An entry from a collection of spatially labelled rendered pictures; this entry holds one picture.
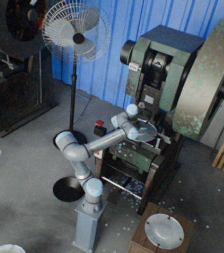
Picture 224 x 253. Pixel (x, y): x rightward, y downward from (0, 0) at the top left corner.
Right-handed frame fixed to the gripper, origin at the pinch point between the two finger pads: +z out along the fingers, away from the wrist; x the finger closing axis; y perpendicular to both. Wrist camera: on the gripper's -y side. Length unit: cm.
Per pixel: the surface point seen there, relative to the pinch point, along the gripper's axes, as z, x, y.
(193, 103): -49, 9, 38
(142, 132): 13.7, 10.7, 5.3
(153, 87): -17.5, 34.1, 2.4
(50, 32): -28, 43, -95
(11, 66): 28, 30, -153
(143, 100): -5.9, 27.5, -1.9
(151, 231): 33, -53, 42
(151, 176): 29.7, -14.5, 25.2
